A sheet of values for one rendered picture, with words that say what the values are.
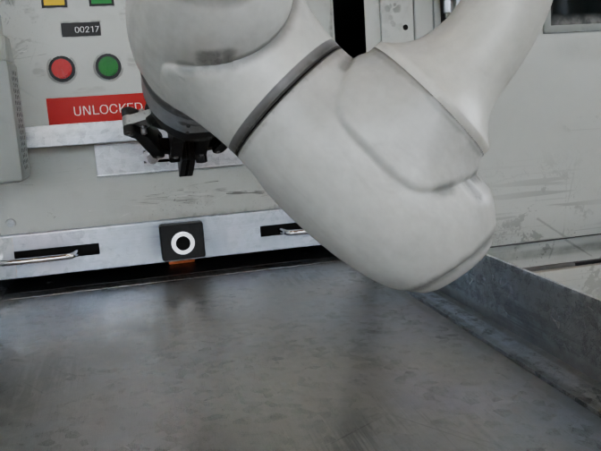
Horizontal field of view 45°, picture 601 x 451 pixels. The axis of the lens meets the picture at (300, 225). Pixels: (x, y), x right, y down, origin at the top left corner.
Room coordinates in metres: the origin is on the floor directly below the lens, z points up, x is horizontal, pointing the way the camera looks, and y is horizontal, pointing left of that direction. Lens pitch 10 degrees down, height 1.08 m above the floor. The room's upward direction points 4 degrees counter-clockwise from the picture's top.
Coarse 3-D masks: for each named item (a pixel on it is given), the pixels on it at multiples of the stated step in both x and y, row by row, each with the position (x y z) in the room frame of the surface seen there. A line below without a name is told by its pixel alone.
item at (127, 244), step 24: (216, 216) 1.01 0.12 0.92; (240, 216) 1.02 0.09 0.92; (264, 216) 1.03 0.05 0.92; (288, 216) 1.03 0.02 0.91; (24, 240) 0.95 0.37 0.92; (48, 240) 0.96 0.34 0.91; (72, 240) 0.97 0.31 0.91; (96, 240) 0.97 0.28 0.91; (120, 240) 0.98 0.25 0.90; (144, 240) 0.99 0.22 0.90; (216, 240) 1.01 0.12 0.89; (240, 240) 1.02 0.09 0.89; (264, 240) 1.03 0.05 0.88; (288, 240) 1.03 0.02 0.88; (312, 240) 1.04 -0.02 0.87; (24, 264) 0.95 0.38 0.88; (48, 264) 0.96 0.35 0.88; (72, 264) 0.97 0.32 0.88; (96, 264) 0.97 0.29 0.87; (120, 264) 0.98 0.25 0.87; (144, 264) 0.99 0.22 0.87
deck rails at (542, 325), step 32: (448, 288) 0.78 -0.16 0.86; (480, 288) 0.71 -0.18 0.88; (512, 288) 0.65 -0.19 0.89; (544, 288) 0.60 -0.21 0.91; (480, 320) 0.69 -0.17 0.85; (512, 320) 0.65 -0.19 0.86; (544, 320) 0.60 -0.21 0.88; (576, 320) 0.55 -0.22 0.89; (512, 352) 0.60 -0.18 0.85; (544, 352) 0.59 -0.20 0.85; (576, 352) 0.55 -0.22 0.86; (576, 384) 0.52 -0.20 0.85
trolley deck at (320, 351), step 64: (0, 320) 0.82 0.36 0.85; (64, 320) 0.80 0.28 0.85; (128, 320) 0.78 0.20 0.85; (192, 320) 0.77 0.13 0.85; (256, 320) 0.75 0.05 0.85; (320, 320) 0.74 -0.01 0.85; (384, 320) 0.72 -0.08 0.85; (448, 320) 0.71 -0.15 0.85; (0, 384) 0.61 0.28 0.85; (64, 384) 0.60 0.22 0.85; (128, 384) 0.59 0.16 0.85; (192, 384) 0.58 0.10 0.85; (256, 384) 0.57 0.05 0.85; (320, 384) 0.56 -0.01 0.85; (384, 384) 0.55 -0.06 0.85; (448, 384) 0.55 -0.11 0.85; (512, 384) 0.54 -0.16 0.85; (0, 448) 0.48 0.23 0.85; (64, 448) 0.48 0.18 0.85; (128, 448) 0.47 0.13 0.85; (192, 448) 0.46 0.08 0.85; (256, 448) 0.46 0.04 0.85; (320, 448) 0.45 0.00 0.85; (384, 448) 0.45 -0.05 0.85; (448, 448) 0.44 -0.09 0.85; (512, 448) 0.43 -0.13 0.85; (576, 448) 0.43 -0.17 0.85
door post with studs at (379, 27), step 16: (368, 0) 1.04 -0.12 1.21; (384, 0) 1.04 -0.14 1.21; (400, 0) 1.04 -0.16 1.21; (368, 16) 1.04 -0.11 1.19; (384, 16) 1.04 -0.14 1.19; (400, 16) 1.04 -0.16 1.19; (368, 32) 1.04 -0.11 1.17; (384, 32) 1.04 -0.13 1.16; (400, 32) 1.04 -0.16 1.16; (368, 48) 1.04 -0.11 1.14
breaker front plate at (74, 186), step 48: (0, 0) 0.97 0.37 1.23; (48, 48) 0.98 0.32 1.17; (96, 48) 0.99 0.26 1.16; (48, 96) 0.98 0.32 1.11; (96, 144) 0.99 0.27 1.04; (0, 192) 0.96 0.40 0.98; (48, 192) 0.97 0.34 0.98; (96, 192) 0.99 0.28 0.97; (144, 192) 1.00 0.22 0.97; (192, 192) 1.02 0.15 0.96; (240, 192) 1.03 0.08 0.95
